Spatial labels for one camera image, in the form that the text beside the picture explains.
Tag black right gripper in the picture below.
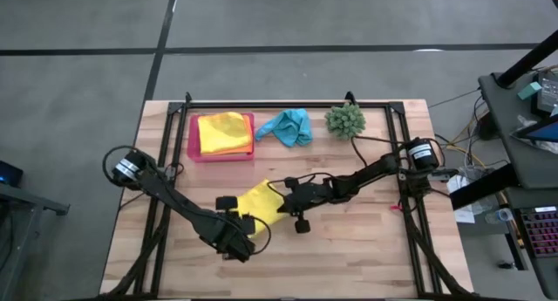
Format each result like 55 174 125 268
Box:
278 176 337 235

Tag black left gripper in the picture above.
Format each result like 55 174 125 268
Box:
204 195 258 263

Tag yellow microfiber towel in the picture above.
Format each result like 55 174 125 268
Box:
197 111 254 154
235 178 289 239

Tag orange microfiber towel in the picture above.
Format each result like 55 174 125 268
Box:
200 114 255 157

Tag blue microfiber towel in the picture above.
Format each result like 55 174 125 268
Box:
255 108 314 148

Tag pink translucent plastic tray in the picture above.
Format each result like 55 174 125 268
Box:
187 112 256 163

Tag green artificial potted plant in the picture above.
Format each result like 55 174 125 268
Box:
324 101 367 141

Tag white paper sheet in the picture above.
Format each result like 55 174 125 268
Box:
446 173 479 225

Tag grey metal shelf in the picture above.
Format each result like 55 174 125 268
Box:
0 181 71 301

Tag clear plastic water bottle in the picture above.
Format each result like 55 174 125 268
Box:
483 207 516 226

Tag dark computer desk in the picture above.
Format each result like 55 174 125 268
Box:
500 186 558 300

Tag dark device with blue light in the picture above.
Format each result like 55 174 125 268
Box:
0 160 24 188

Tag grey side desk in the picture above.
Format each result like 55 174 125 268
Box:
478 72 558 191

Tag backlit computer keyboard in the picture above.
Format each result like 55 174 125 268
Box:
520 205 558 259

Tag tablet with blue screen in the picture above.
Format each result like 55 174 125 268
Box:
510 113 558 144

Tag small teal box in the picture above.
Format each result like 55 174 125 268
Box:
516 81 543 102

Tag black slanted pole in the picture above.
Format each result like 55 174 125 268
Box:
496 29 558 89

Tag black electronic device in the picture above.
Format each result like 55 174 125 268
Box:
534 70 558 118

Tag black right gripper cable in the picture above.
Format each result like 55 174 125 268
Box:
266 172 337 198

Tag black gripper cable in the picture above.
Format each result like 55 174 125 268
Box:
248 215 272 256
266 172 337 198

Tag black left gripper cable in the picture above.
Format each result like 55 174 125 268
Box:
248 215 272 256

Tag black aluminium rig frame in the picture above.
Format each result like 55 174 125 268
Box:
100 91 480 301

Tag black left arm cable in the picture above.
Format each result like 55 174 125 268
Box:
101 144 152 189

